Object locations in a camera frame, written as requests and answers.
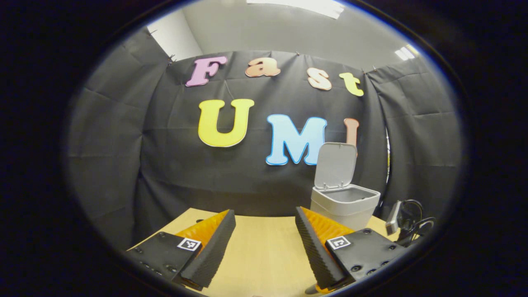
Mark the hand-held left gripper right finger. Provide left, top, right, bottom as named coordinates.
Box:
left=295, top=206, right=409, bottom=294

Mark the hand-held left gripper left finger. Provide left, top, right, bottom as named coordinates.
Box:
left=124, top=209, right=236, bottom=291

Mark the white desktop garbage bin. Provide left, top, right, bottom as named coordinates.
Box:
left=310, top=142, right=381, bottom=219

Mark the wooden desktop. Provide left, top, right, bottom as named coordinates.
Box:
left=128, top=207, right=401, bottom=297

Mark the black backdrop cloth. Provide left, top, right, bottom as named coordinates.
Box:
left=66, top=28, right=462, bottom=252

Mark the small ceiling light panel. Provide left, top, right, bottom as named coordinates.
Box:
left=395, top=45, right=417, bottom=61

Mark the long ceiling light panel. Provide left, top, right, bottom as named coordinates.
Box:
left=247, top=0, right=345, bottom=19

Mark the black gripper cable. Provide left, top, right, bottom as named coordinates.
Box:
left=402, top=200, right=436, bottom=244

